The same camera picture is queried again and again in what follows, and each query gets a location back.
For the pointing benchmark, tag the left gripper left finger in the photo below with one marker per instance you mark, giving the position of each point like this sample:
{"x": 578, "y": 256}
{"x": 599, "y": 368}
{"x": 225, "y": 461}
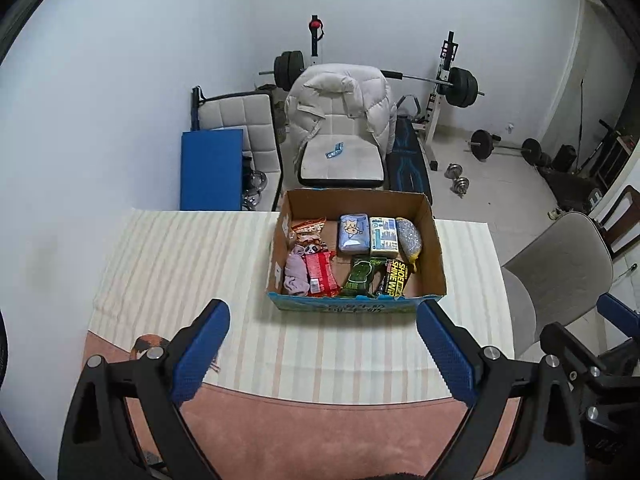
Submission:
{"x": 99, "y": 441}

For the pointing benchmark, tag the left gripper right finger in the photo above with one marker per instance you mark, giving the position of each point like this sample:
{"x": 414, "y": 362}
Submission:
{"x": 545, "y": 440}

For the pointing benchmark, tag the black shoe shine wipes pack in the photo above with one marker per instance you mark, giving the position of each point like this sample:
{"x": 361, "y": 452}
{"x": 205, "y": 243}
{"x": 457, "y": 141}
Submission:
{"x": 395, "y": 276}

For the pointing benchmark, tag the yellow silver scrub sponge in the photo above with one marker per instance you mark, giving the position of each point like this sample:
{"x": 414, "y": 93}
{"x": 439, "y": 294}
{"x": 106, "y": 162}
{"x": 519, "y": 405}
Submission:
{"x": 409, "y": 239}

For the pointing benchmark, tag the green snack pouch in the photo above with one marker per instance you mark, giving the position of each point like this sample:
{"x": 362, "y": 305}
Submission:
{"x": 361, "y": 275}

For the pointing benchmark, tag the grey purple cloth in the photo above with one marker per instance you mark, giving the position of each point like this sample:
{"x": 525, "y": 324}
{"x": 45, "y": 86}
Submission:
{"x": 296, "y": 281}

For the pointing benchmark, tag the yellow tissue pack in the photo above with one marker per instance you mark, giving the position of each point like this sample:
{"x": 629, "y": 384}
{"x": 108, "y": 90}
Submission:
{"x": 383, "y": 237}

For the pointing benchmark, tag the red snack packet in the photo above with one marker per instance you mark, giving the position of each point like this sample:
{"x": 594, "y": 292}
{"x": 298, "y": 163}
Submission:
{"x": 322, "y": 282}

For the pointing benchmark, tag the blue tissue pack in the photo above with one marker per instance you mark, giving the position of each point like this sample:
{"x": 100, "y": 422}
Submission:
{"x": 353, "y": 234}

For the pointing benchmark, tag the orange snack packet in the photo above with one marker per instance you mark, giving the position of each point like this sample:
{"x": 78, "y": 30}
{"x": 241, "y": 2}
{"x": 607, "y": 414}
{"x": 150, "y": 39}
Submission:
{"x": 308, "y": 234}

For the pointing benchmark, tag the grey chair at right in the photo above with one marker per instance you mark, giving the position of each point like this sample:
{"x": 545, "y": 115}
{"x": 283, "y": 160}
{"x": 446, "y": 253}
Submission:
{"x": 557, "y": 278}

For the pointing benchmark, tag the wooden chair at right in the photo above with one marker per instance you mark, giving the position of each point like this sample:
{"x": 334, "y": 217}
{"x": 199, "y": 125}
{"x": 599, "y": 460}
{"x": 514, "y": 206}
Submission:
{"x": 619, "y": 228}

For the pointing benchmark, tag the striped tablecloth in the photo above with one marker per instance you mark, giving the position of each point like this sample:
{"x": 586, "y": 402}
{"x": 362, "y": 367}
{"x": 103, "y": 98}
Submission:
{"x": 168, "y": 265}

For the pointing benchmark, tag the cardboard box with blue print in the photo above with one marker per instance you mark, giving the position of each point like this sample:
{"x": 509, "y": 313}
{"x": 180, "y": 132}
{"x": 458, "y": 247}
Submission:
{"x": 303, "y": 204}

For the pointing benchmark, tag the chrome dumbbell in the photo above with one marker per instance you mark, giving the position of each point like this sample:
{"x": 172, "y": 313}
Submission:
{"x": 459, "y": 183}

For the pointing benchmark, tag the small barbell on floor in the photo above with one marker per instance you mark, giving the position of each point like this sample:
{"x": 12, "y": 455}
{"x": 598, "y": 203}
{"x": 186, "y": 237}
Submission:
{"x": 482, "y": 145}

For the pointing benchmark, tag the black weight bench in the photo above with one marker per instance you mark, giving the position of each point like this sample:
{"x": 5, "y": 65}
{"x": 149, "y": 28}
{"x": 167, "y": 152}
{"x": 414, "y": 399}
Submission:
{"x": 405, "y": 166}

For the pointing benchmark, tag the blue folded mat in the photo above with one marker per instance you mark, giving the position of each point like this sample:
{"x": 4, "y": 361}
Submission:
{"x": 211, "y": 170}

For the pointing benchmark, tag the barbell on rack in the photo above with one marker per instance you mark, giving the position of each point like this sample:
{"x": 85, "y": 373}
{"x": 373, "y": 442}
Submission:
{"x": 462, "y": 87}

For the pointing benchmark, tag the grey chair behind table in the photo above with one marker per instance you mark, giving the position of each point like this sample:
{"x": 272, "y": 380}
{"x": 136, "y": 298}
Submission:
{"x": 341, "y": 154}

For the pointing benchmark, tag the grey quilted chair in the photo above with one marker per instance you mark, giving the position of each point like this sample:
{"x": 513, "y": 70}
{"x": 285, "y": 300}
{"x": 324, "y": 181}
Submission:
{"x": 252, "y": 113}

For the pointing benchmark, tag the white weight rack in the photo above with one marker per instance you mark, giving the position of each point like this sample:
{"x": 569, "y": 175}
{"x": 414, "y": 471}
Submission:
{"x": 426, "y": 122}

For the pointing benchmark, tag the white padded jacket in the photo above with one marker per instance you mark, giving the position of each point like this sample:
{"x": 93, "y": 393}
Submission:
{"x": 363, "y": 91}

